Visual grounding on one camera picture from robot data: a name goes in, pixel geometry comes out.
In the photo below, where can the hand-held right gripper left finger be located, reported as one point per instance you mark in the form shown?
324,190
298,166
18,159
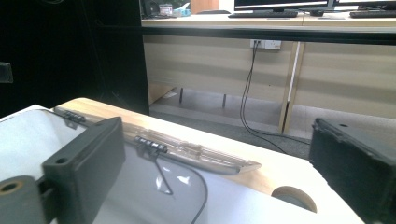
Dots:
90,165

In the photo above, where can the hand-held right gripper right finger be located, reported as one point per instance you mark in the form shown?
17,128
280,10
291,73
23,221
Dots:
351,165

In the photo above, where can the transparent grey hinged plastic box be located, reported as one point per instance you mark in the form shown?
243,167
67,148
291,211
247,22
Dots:
193,152

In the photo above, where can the black curtain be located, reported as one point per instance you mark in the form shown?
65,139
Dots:
77,46

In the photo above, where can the dark grey block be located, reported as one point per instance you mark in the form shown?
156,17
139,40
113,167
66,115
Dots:
5,73

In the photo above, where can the long wooden office desk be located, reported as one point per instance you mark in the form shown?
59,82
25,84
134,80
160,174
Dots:
202,62

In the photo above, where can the black keyboard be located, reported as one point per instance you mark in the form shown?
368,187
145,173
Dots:
373,14
264,14

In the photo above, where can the black computer mouse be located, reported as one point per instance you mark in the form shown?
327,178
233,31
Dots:
317,13

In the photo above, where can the computer monitor with white screen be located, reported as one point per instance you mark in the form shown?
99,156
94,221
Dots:
367,2

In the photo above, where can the computer monitor with dark screen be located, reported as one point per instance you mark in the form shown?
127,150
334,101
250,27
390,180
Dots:
280,3

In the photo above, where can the blue tissue box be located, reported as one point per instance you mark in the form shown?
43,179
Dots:
183,12

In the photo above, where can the brown wooden panel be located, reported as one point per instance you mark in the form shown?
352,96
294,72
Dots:
204,6

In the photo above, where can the dark grey chair back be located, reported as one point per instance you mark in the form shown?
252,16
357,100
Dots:
213,12

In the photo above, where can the white wall socket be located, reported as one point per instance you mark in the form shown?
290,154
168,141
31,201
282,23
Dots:
269,44

